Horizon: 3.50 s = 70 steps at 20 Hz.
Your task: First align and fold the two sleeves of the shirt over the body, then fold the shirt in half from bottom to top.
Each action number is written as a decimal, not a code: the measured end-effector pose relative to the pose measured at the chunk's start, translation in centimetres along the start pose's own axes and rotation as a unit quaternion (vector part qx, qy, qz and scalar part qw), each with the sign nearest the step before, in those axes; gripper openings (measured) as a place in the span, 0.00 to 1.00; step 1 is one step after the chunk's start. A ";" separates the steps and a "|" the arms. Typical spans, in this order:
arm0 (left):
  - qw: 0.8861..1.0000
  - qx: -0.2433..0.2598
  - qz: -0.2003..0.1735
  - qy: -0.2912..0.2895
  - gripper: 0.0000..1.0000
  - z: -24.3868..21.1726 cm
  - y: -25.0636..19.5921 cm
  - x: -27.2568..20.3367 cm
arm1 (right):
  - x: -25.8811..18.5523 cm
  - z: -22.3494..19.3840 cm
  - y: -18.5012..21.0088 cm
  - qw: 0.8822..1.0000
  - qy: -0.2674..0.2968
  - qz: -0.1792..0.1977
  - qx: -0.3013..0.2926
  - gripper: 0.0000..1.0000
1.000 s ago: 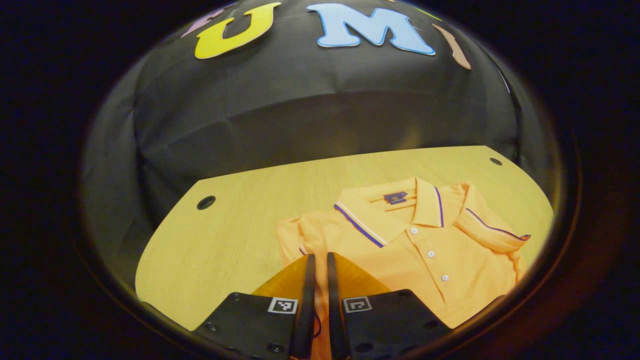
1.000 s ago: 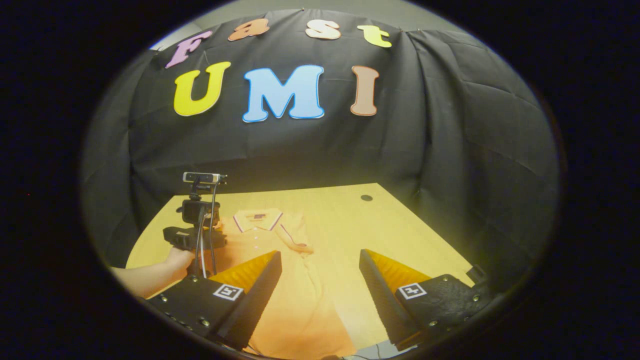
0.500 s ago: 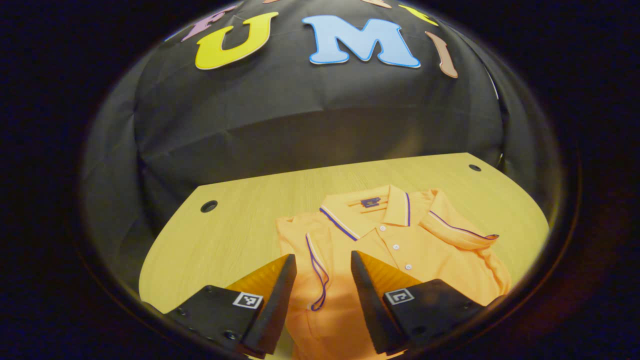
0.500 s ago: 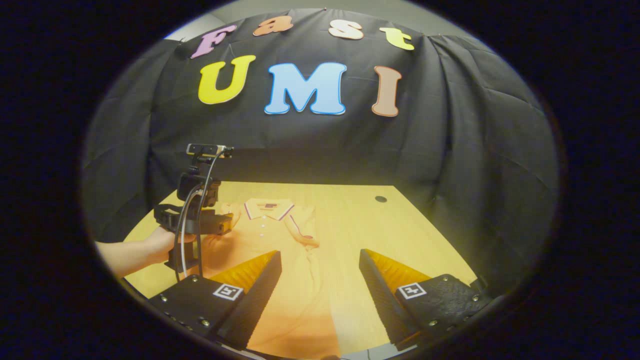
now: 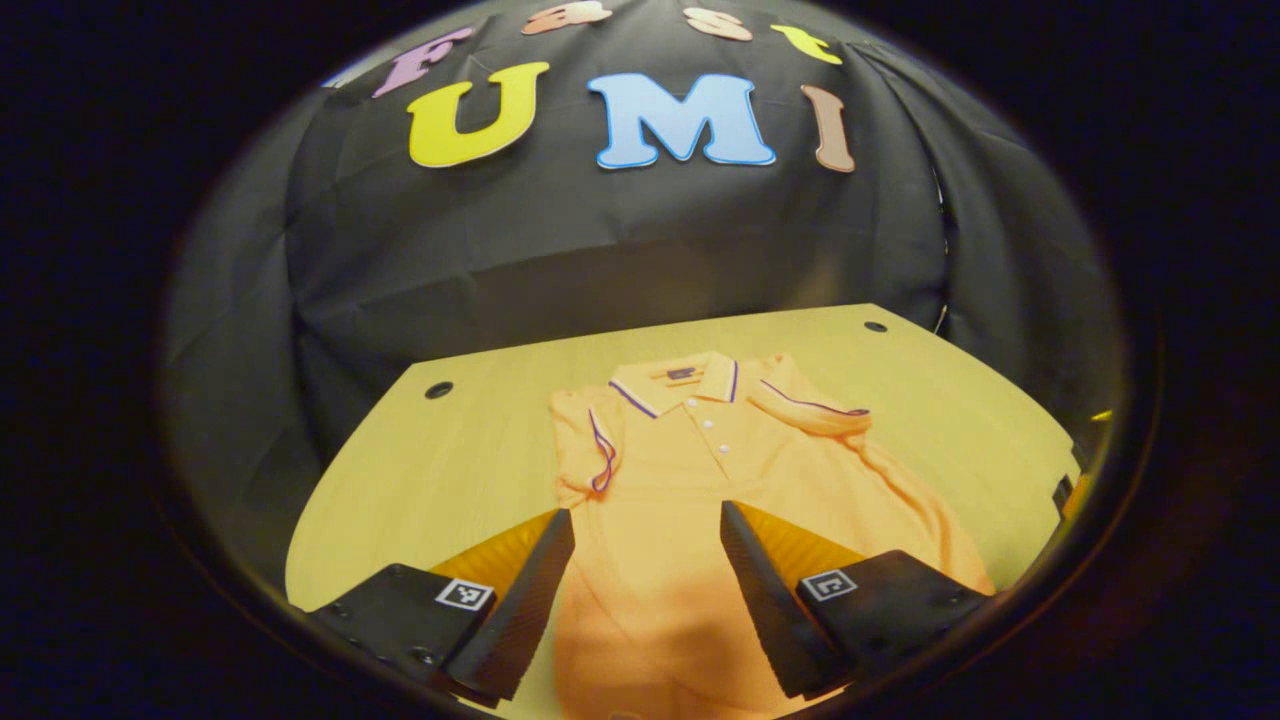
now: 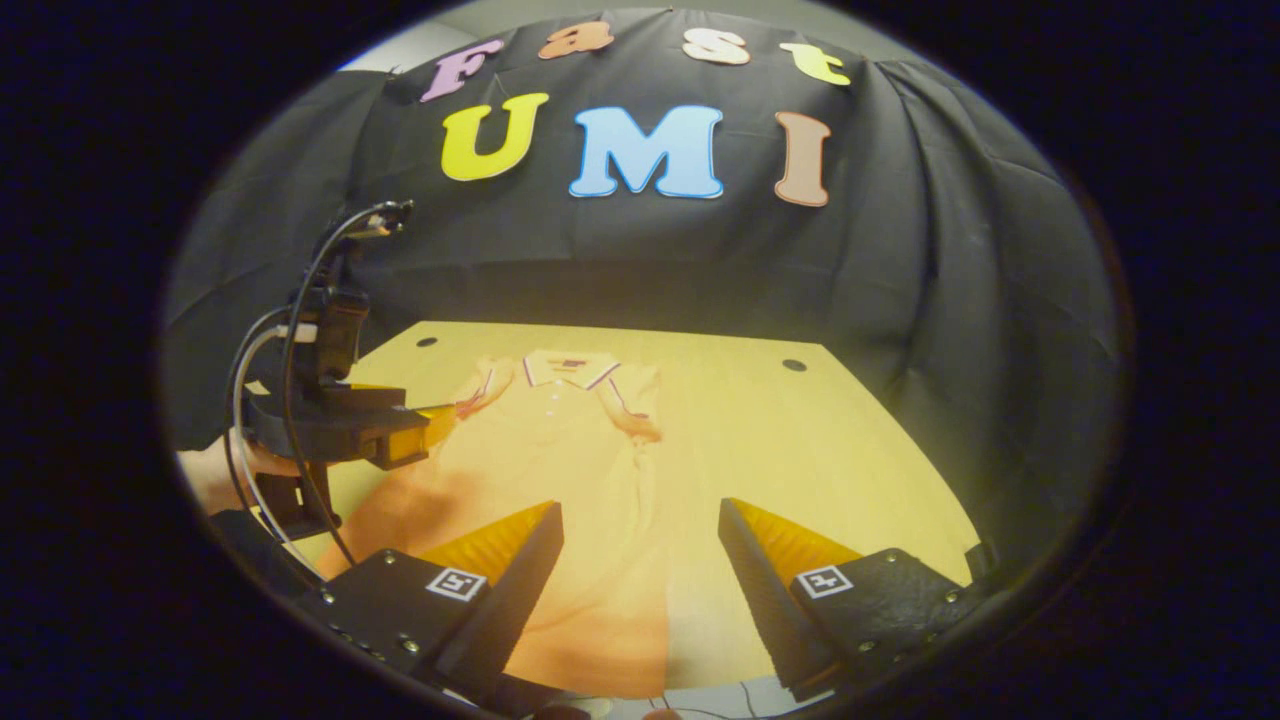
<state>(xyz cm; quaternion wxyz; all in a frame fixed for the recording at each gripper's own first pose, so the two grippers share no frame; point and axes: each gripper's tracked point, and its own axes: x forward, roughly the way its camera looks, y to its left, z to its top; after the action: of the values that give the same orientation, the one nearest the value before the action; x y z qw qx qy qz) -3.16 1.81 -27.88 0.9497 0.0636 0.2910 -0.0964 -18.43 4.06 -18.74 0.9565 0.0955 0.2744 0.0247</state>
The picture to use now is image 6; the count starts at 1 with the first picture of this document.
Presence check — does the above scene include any black backdrop cloth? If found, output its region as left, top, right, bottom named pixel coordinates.
left=165, top=8, right=1123, bottom=561

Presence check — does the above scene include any black cable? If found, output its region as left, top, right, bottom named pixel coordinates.
left=277, top=200, right=413, bottom=569

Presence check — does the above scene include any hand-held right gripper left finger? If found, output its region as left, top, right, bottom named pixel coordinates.
left=294, top=500, right=567, bottom=703

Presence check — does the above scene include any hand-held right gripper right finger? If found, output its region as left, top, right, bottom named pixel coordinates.
left=717, top=496, right=1002, bottom=703

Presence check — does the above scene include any white cable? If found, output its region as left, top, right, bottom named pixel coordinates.
left=228, top=325, right=321, bottom=571

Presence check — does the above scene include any orange collared T-shirt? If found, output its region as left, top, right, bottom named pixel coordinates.
left=320, top=350, right=673, bottom=701

